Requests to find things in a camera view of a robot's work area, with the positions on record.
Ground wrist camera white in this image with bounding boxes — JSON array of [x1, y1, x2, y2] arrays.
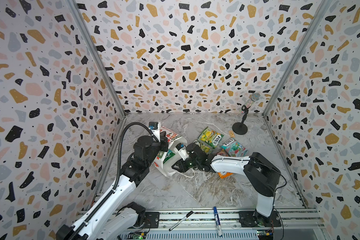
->
[[175, 143, 189, 161], [149, 122, 161, 142]]

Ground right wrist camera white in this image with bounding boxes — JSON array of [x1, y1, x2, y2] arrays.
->
[[175, 143, 189, 161]]

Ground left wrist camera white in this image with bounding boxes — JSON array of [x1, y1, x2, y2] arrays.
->
[[149, 122, 161, 142]]

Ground right circuit board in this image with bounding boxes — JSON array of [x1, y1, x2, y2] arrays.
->
[[257, 231, 274, 240]]

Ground circuit board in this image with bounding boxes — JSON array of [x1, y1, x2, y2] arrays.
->
[[257, 231, 274, 240], [126, 232, 147, 240]]

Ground blue white marker pen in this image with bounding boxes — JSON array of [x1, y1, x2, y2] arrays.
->
[[213, 207, 223, 237]]

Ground orange yellow snack packet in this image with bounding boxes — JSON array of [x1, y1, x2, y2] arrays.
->
[[217, 150, 233, 179]]

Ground yellow green snack packet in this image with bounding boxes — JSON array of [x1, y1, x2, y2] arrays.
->
[[198, 127, 224, 149]]

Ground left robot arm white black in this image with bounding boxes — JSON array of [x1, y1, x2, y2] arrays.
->
[[56, 135, 169, 240]]

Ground teal pink snack packet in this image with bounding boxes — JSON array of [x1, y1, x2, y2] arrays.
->
[[222, 138, 247, 157]]

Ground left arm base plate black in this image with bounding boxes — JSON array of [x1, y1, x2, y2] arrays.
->
[[144, 212, 160, 230]]

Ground aluminium mounting rail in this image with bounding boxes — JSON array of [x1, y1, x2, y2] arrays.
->
[[115, 208, 330, 240]]

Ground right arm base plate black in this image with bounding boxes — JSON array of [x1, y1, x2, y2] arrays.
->
[[239, 210, 282, 228]]

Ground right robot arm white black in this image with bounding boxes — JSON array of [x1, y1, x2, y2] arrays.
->
[[172, 143, 281, 227]]

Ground black corrugated cable conduit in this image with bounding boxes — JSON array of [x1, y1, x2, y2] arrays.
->
[[68, 122, 154, 240]]

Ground white paper bag red flowers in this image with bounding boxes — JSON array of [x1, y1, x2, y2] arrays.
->
[[153, 126, 196, 178]]

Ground dark green snack packet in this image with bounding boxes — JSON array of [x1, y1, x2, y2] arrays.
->
[[157, 150, 176, 163]]

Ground microphone on black stand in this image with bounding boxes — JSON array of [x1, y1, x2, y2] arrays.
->
[[232, 93, 261, 135]]

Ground left circuit board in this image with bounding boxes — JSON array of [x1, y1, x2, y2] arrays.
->
[[126, 232, 147, 240]]

